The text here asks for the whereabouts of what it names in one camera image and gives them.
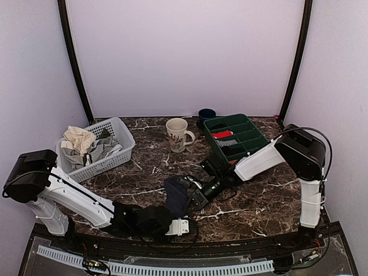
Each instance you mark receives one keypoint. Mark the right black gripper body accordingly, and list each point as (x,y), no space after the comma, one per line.
(214,194)

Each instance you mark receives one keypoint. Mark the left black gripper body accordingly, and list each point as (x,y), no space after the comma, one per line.
(145,233)

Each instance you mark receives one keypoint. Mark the navy underwear white waistband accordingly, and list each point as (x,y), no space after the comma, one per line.
(176,188)

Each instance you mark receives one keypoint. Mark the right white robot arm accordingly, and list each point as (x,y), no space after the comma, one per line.
(307,151)

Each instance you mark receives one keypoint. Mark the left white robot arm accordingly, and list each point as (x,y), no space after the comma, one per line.
(38,182)

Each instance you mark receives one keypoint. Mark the black rolled sock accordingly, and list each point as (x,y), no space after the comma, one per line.
(229,151)

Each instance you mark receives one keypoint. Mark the grey patterned rolled sock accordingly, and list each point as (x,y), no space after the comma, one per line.
(226,143)

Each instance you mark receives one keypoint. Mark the red rolled sock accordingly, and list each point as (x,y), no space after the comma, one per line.
(222,134)

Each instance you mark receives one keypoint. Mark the green divided organizer tray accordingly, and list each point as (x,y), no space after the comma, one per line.
(244,131)

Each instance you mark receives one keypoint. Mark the cream floral mug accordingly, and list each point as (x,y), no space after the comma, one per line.
(179,137)

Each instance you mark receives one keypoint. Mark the dark blue mug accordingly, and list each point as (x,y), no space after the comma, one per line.
(203,115)

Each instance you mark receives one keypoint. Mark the grey garment in basket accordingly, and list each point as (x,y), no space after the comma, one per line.
(99,149)

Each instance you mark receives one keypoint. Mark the white plastic laundry basket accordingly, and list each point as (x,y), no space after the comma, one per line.
(119,132)

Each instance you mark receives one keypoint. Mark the olive green garment in basket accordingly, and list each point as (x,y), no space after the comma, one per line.
(104,134)

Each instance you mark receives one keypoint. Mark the cream cloth in basket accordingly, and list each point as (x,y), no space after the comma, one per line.
(78,139)

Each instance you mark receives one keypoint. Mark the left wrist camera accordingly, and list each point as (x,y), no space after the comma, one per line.
(154,220)

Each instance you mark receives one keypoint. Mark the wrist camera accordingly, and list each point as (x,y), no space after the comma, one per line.
(154,220)
(215,166)

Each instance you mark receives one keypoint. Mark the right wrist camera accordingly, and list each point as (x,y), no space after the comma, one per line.
(215,166)

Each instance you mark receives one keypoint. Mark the black front rail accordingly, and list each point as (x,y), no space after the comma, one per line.
(118,247)

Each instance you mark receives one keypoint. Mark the white slotted cable duct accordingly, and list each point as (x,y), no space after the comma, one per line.
(152,267)

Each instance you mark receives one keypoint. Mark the right black frame post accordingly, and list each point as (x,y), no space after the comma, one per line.
(306,17)

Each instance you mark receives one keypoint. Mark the black frame post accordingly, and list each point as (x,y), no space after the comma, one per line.
(66,28)
(306,17)

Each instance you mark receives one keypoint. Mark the left black frame post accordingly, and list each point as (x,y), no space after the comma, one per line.
(66,28)

